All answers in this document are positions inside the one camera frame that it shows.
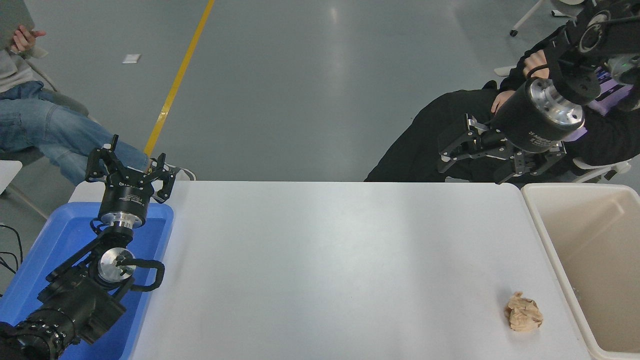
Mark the person's left hand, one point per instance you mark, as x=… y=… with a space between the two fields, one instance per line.
x=536 y=60

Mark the large pale bin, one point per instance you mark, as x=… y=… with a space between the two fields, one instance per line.
x=600 y=260

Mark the white paper scrap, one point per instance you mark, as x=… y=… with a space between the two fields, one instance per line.
x=131 y=58

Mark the tan paper ball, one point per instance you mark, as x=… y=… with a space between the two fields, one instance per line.
x=523 y=312

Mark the grey laptop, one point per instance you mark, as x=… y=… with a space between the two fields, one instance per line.
x=12 y=17

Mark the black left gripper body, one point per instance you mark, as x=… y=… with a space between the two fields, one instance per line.
x=125 y=197

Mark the white chair leg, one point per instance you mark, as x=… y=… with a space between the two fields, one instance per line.
x=502 y=71

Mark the person's right hand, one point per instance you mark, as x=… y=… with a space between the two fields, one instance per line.
x=502 y=100

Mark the person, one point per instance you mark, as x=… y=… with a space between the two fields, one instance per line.
x=45 y=130
x=425 y=140

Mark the white wheeled chair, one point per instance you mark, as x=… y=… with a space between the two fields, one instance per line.
x=530 y=12

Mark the blue plastic tray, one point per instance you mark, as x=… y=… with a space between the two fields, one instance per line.
x=65 y=235

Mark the white chair armrest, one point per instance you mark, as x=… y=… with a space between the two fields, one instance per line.
x=597 y=170

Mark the white side table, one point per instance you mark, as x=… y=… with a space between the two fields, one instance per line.
x=7 y=175

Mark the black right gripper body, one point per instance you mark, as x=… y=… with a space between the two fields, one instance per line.
x=515 y=122

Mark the person's hand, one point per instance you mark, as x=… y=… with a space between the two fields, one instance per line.
x=25 y=40

